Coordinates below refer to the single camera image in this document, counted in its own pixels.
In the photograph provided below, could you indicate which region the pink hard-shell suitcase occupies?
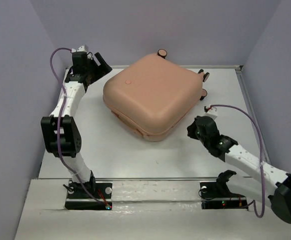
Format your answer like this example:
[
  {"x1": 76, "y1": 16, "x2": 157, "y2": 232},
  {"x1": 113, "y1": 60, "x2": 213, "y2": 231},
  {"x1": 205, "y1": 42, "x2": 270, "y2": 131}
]
[{"x1": 102, "y1": 48, "x2": 210, "y2": 142}]

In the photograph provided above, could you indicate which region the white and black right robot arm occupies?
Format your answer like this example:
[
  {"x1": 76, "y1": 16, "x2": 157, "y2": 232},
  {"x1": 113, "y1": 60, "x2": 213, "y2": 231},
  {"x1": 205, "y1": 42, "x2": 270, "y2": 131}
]
[{"x1": 187, "y1": 115, "x2": 291, "y2": 224}]

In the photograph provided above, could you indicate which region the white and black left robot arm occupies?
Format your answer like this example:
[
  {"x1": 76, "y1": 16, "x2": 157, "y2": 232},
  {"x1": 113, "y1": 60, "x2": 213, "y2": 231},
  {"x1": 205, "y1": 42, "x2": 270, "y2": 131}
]
[{"x1": 40, "y1": 48, "x2": 112, "y2": 199}]

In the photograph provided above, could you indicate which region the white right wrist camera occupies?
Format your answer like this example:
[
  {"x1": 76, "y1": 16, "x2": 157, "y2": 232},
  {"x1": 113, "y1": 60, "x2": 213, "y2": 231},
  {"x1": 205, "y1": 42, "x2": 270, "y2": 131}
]
[{"x1": 203, "y1": 105, "x2": 218, "y2": 121}]

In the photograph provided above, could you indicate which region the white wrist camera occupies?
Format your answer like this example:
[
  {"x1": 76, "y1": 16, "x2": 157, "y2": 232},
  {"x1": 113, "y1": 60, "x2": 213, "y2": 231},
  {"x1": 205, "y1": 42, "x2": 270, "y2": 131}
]
[
  {"x1": 203, "y1": 105, "x2": 218, "y2": 121},
  {"x1": 70, "y1": 44, "x2": 89, "y2": 53}
]

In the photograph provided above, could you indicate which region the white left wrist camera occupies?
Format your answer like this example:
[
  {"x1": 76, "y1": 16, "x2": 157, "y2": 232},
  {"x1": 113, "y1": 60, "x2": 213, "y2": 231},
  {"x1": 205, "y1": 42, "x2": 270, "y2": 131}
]
[{"x1": 70, "y1": 44, "x2": 89, "y2": 53}]

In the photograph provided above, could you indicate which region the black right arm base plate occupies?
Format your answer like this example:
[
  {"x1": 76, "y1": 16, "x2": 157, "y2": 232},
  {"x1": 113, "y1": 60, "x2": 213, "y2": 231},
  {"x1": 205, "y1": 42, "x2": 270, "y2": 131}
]
[{"x1": 198, "y1": 181, "x2": 249, "y2": 210}]

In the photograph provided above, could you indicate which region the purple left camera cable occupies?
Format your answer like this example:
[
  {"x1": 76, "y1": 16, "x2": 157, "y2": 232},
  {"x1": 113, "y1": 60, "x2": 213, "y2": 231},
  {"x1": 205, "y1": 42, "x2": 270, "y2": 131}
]
[{"x1": 49, "y1": 47, "x2": 110, "y2": 208}]

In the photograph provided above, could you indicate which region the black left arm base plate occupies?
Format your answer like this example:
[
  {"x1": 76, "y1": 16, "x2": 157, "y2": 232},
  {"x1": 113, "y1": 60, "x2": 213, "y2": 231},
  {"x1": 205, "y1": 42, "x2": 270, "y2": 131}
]
[{"x1": 63, "y1": 181, "x2": 113, "y2": 211}]

